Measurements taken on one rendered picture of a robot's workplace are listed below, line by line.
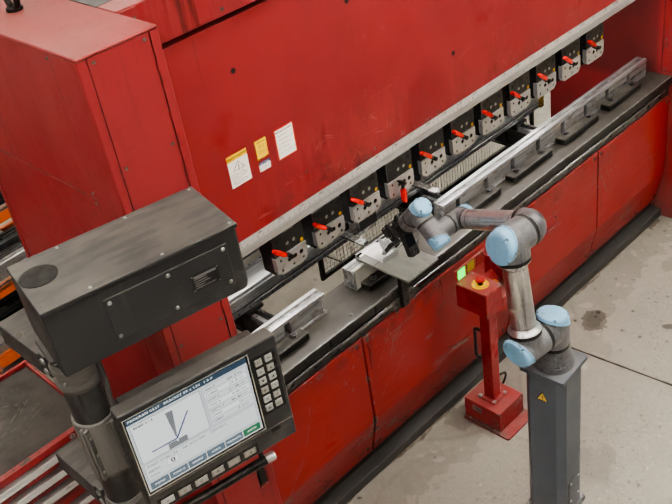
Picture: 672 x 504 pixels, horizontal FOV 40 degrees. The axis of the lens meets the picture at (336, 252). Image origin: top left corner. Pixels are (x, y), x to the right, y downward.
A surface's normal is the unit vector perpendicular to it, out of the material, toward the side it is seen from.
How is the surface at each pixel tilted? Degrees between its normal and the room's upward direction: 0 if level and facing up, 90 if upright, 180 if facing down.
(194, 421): 90
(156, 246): 0
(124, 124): 90
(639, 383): 0
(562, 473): 90
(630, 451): 0
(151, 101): 90
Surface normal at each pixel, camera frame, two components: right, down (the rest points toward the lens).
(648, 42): -0.69, 0.49
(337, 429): 0.70, 0.32
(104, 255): -0.14, -0.81
